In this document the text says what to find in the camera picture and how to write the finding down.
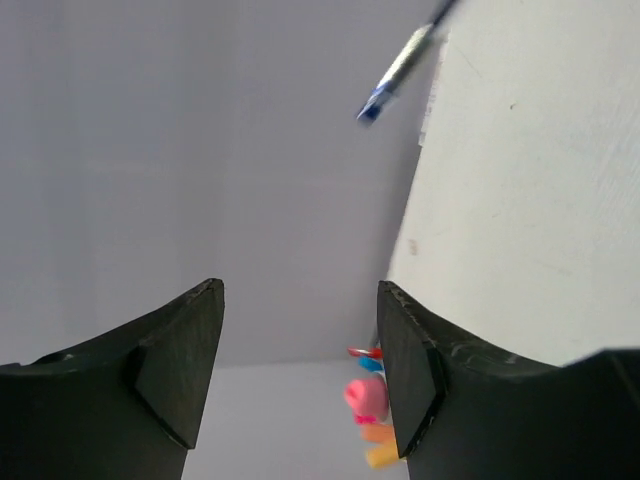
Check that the grey orange highlighter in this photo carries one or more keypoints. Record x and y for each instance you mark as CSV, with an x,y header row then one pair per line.
x,y
377,433

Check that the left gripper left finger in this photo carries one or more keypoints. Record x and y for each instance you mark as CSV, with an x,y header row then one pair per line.
x,y
127,404

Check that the orange pink highlighter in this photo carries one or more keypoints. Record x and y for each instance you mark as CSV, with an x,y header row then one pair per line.
x,y
383,455

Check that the blue pen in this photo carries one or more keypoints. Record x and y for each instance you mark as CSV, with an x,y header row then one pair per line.
x,y
427,38

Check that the red pen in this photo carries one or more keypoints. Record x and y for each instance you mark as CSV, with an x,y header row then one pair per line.
x,y
373,353

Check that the pink black highlighter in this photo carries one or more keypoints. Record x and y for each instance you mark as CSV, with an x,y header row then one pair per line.
x,y
364,419

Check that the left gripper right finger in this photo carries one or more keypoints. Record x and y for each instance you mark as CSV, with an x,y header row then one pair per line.
x,y
463,408

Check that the pink glue bottle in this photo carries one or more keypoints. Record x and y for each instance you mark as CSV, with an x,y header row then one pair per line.
x,y
368,397

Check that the black blue highlighter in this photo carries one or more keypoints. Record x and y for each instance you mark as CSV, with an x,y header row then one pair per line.
x,y
370,364

